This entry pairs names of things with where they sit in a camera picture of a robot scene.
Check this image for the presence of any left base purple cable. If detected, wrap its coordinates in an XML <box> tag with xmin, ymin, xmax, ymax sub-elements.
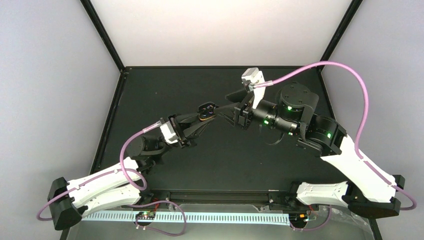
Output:
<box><xmin>129</xmin><ymin>200</ymin><xmax>188</xmax><ymax>237</ymax></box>

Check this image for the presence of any black aluminium mounting rail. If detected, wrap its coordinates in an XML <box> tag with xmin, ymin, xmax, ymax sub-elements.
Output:
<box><xmin>75</xmin><ymin>188</ymin><xmax>319</xmax><ymax>212</ymax></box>

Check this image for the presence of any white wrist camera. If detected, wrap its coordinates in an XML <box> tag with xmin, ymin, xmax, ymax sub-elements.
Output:
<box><xmin>159</xmin><ymin>121</ymin><xmax>179</xmax><ymax>145</ymax></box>
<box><xmin>241</xmin><ymin>67</ymin><xmax>266</xmax><ymax>109</ymax></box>

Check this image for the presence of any black earbuds charging case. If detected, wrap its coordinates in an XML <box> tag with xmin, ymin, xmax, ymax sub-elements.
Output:
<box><xmin>197</xmin><ymin>102</ymin><xmax>219</xmax><ymax>121</ymax></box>

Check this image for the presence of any black enclosure frame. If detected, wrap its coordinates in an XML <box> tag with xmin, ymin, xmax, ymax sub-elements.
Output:
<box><xmin>59</xmin><ymin>0</ymin><xmax>384</xmax><ymax>240</ymax></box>

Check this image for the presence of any right green circuit board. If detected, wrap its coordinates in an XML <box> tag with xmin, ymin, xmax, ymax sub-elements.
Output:
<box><xmin>289</xmin><ymin>213</ymin><xmax>317</xmax><ymax>223</ymax></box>

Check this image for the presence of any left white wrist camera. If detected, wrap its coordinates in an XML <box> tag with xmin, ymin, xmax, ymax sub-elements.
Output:
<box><xmin>159</xmin><ymin>121</ymin><xmax>179</xmax><ymax>145</ymax></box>

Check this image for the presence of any green circuit board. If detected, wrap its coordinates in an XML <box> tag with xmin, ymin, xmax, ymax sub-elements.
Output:
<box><xmin>289</xmin><ymin>213</ymin><xmax>317</xmax><ymax>223</ymax></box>
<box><xmin>135</xmin><ymin>211</ymin><xmax>156</xmax><ymax>221</ymax></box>

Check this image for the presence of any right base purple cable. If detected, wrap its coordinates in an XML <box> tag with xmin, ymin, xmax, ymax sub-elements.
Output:
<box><xmin>288</xmin><ymin>205</ymin><xmax>333</xmax><ymax>232</ymax></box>

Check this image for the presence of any white perforated cable duct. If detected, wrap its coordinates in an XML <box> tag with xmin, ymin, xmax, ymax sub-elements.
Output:
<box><xmin>82</xmin><ymin>210</ymin><xmax>290</xmax><ymax>226</ymax></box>

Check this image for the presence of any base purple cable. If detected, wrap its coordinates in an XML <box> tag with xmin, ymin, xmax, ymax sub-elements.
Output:
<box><xmin>129</xmin><ymin>200</ymin><xmax>188</xmax><ymax>237</ymax></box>
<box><xmin>288</xmin><ymin>205</ymin><xmax>333</xmax><ymax>232</ymax></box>

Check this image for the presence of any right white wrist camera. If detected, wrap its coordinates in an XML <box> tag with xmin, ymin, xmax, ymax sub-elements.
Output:
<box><xmin>241</xmin><ymin>67</ymin><xmax>266</xmax><ymax>109</ymax></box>

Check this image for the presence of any left green circuit board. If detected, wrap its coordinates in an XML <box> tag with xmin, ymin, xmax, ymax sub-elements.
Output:
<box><xmin>135</xmin><ymin>211</ymin><xmax>156</xmax><ymax>221</ymax></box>

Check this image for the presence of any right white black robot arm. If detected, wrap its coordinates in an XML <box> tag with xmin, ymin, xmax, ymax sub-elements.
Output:
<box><xmin>226</xmin><ymin>82</ymin><xmax>405</xmax><ymax>219</ymax></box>

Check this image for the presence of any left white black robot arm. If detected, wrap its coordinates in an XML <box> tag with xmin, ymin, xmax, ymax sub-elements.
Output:
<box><xmin>36</xmin><ymin>110</ymin><xmax>216</xmax><ymax>231</ymax></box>

